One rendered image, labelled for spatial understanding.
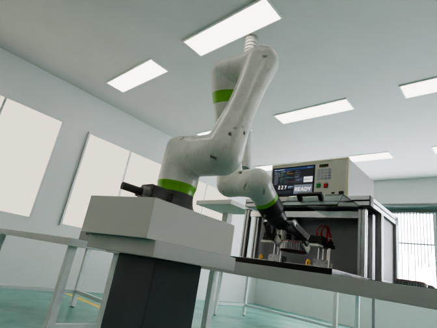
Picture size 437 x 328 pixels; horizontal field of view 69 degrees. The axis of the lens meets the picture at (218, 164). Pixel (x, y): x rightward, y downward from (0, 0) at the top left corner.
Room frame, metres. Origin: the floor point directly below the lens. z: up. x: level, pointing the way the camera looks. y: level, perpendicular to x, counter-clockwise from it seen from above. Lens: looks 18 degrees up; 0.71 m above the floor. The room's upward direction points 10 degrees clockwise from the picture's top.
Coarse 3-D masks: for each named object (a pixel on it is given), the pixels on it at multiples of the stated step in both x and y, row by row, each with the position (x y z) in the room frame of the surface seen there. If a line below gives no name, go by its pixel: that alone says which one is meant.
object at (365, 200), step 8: (248, 200) 1.78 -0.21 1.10; (352, 200) 1.37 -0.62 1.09; (360, 200) 1.35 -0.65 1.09; (368, 200) 1.32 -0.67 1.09; (376, 200) 1.37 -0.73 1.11; (256, 208) 1.80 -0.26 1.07; (288, 208) 1.84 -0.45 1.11; (296, 208) 1.80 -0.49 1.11; (304, 208) 1.77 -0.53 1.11; (368, 208) 1.38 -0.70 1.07; (376, 208) 1.37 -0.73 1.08; (384, 208) 1.46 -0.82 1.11; (384, 216) 1.47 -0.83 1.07; (392, 216) 1.56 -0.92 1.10
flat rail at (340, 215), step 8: (256, 216) 1.72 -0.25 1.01; (288, 216) 1.59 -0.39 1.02; (296, 216) 1.55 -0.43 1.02; (304, 216) 1.52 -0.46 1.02; (312, 216) 1.49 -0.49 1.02; (320, 216) 1.47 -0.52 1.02; (328, 216) 1.44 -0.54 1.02; (336, 216) 1.41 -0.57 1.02; (344, 216) 1.39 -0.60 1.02; (352, 216) 1.36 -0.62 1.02
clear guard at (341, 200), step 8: (288, 200) 1.34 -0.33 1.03; (296, 200) 1.31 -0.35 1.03; (304, 200) 1.28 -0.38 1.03; (312, 200) 1.26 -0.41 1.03; (328, 200) 1.20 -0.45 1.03; (336, 200) 1.18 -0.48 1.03; (344, 200) 1.28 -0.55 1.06; (312, 208) 1.52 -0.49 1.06; (320, 208) 1.49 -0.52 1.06; (328, 208) 1.46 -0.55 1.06; (336, 208) 1.43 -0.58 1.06; (344, 208) 1.41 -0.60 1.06; (352, 208) 1.38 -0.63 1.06
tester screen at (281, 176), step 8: (296, 168) 1.61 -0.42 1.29; (304, 168) 1.57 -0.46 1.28; (312, 168) 1.54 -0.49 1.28; (280, 176) 1.67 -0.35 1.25; (288, 176) 1.64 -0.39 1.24; (296, 176) 1.61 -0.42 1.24; (272, 184) 1.71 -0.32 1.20; (280, 184) 1.67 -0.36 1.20; (288, 184) 1.64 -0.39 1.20; (296, 184) 1.60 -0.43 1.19; (312, 184) 1.54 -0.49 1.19
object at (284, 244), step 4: (284, 240) 1.28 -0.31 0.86; (280, 244) 1.30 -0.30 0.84; (284, 244) 1.27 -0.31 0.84; (288, 244) 1.26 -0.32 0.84; (292, 244) 1.25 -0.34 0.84; (296, 244) 1.25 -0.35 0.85; (300, 244) 1.25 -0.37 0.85; (280, 248) 1.29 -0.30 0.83; (284, 248) 1.27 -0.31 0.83; (288, 248) 1.26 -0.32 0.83; (292, 248) 1.25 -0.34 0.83; (296, 248) 1.25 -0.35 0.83; (300, 248) 1.25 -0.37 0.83; (288, 252) 1.34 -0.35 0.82; (292, 252) 1.35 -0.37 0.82; (296, 252) 1.33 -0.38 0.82; (300, 252) 1.26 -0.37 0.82; (304, 252) 1.26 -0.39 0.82
